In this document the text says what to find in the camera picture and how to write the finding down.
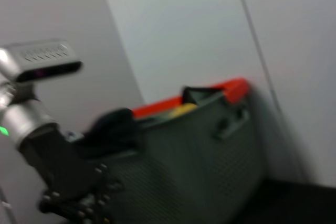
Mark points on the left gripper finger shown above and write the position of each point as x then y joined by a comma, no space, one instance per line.
76,208
109,184

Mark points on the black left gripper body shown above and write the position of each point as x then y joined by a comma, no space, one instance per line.
57,161

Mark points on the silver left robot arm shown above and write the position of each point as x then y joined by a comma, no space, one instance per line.
23,119

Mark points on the grey perforated storage box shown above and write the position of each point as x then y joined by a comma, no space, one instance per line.
197,169

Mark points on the black tablecloth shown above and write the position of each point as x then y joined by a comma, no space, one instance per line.
302,205

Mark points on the dark grey cloth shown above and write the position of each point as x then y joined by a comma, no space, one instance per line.
113,129

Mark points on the yellow cloth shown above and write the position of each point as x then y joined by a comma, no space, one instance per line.
183,109

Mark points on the white partition panel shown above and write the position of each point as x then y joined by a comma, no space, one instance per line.
52,11
183,24
302,51

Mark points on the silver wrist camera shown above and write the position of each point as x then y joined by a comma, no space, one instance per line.
44,56

